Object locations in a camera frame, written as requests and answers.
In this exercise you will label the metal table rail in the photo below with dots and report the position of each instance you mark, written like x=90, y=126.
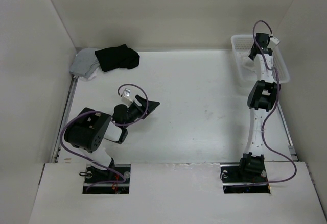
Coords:
x=291, y=147
x=63, y=120

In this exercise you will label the white tank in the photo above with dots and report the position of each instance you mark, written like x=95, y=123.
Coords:
x=92, y=76
x=247, y=62

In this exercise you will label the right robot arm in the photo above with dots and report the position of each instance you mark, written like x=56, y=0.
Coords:
x=261, y=101

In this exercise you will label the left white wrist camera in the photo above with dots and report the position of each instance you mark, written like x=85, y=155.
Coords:
x=126, y=97

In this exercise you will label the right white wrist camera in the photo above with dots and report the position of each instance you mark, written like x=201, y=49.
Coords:
x=273, y=42

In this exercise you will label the white folded tank top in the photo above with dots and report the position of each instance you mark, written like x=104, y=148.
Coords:
x=92, y=76

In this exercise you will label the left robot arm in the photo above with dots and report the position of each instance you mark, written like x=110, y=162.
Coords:
x=88, y=131

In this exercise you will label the black folded tank top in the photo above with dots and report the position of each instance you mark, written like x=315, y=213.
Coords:
x=121, y=57

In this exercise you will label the left metal table rail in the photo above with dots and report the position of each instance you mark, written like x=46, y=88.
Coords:
x=63, y=120

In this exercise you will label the right metal table rail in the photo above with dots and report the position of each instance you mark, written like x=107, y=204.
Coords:
x=291, y=147

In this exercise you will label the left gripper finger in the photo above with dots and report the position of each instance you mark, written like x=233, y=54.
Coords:
x=152, y=105
x=143, y=101

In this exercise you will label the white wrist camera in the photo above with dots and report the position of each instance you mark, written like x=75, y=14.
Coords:
x=126, y=97
x=273, y=42

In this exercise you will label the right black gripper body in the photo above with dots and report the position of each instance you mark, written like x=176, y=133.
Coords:
x=250, y=56

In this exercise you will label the white plastic basket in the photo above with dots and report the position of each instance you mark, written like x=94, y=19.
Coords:
x=243, y=43

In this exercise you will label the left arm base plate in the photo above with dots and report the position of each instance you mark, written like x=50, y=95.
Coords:
x=96, y=181

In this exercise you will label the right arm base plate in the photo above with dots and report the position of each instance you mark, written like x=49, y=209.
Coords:
x=235, y=182

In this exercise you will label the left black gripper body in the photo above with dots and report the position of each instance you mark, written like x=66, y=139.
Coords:
x=135, y=112

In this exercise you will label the grey folded tank top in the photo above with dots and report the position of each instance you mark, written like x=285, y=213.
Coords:
x=84, y=63

